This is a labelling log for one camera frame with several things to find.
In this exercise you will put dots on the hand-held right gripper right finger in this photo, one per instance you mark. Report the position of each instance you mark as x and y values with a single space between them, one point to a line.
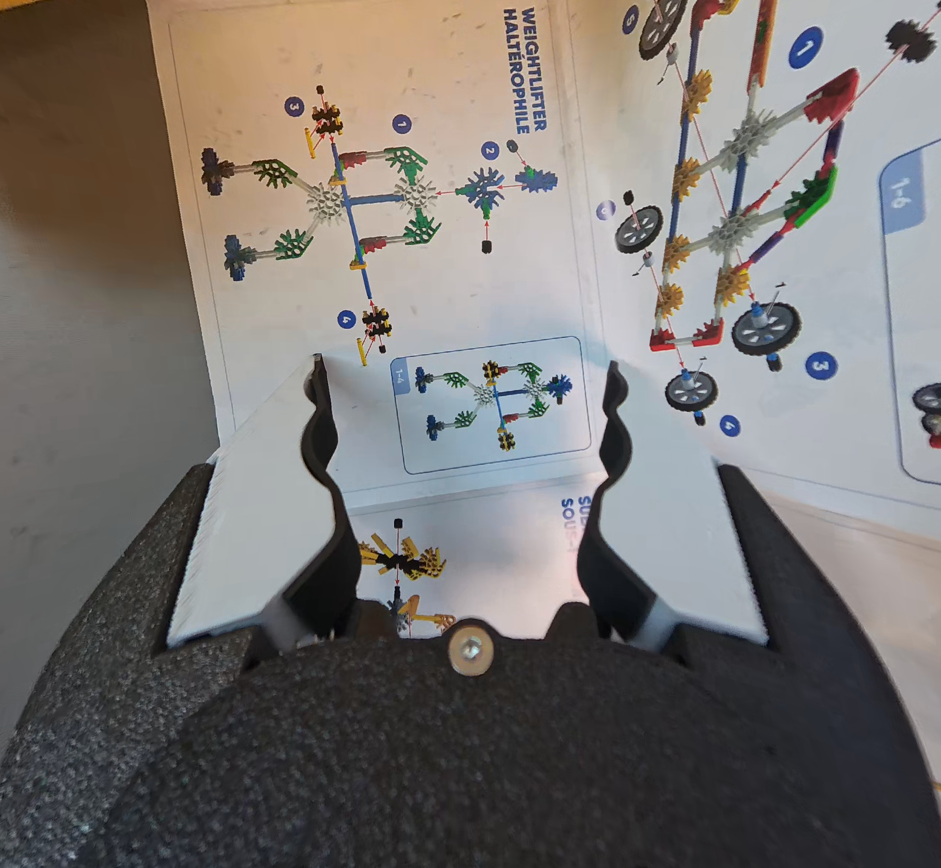
684 559

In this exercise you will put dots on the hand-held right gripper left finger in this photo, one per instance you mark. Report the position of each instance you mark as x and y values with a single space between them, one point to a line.
250 552

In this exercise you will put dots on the folded paper instruction sheet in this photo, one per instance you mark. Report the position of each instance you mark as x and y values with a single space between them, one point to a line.
441 74

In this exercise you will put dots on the grey desk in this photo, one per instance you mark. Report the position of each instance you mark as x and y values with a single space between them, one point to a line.
88 295

